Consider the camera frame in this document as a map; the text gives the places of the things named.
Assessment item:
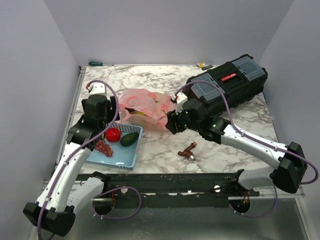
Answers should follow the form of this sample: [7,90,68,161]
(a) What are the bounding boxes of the red fake apple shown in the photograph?
[105,128,122,143]

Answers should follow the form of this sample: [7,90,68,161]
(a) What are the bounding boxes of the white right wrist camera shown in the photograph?
[171,92,188,115]

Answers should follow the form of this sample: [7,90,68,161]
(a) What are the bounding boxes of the yellow fake mango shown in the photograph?
[132,111,146,117]

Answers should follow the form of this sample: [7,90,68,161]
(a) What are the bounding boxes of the green handled screwdriver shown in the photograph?
[88,61,114,67]

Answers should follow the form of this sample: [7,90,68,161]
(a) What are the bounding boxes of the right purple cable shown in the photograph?
[172,81,320,218]

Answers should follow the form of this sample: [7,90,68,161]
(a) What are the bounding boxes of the pink plastic bag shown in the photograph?
[119,88,176,130]

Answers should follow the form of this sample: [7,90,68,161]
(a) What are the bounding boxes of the green fake avocado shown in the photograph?
[120,132,140,147]

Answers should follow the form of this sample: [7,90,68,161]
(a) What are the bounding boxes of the yellow and black bit set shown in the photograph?
[197,62,213,71]

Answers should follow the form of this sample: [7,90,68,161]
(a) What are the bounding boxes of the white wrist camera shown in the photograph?
[171,92,188,115]
[86,82,107,95]

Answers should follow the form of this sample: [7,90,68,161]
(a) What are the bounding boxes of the black plastic toolbox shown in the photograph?
[182,54,268,116]

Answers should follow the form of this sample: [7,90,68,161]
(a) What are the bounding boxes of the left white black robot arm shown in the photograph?
[23,94,120,239]

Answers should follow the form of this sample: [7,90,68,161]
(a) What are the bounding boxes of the black mounting base plate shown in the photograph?
[74,172,261,210]

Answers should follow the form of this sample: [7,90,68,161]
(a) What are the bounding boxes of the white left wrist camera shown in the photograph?
[86,82,107,95]

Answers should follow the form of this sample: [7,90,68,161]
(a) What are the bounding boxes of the light blue plastic basket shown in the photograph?
[85,123,143,170]

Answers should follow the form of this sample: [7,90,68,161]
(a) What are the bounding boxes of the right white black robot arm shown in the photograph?
[165,99,308,196]

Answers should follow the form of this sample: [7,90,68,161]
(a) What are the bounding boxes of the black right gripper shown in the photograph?
[165,105,201,135]

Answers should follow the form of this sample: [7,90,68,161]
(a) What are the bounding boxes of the purple fake grapes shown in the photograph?
[94,139,113,157]

